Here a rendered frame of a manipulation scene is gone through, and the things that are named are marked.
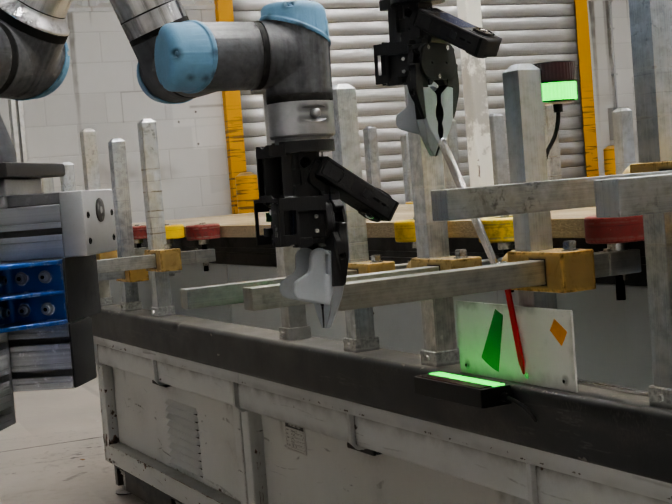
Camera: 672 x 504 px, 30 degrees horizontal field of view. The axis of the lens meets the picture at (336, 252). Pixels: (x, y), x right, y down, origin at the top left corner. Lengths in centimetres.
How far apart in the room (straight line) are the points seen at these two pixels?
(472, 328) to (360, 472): 100
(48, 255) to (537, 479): 73
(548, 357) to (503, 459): 23
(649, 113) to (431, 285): 32
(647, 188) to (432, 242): 84
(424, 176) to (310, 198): 45
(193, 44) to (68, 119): 816
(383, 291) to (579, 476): 36
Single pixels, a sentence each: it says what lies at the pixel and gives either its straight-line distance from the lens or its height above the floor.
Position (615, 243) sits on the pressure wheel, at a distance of 164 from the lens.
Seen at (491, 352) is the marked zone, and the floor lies 74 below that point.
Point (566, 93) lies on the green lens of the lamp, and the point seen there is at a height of 107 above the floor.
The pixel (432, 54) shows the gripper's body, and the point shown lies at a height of 113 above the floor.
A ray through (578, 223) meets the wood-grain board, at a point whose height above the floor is 89.
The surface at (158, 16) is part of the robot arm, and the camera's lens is 147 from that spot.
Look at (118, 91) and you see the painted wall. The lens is 959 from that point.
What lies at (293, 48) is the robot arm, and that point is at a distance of 138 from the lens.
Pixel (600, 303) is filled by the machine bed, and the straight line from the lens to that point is 185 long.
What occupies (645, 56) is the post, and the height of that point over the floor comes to 109.
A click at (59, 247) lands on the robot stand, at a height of 92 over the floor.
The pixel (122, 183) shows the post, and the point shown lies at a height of 102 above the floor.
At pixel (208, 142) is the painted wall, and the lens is 973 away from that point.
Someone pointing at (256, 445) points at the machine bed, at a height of 35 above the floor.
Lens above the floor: 97
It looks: 3 degrees down
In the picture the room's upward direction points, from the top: 5 degrees counter-clockwise
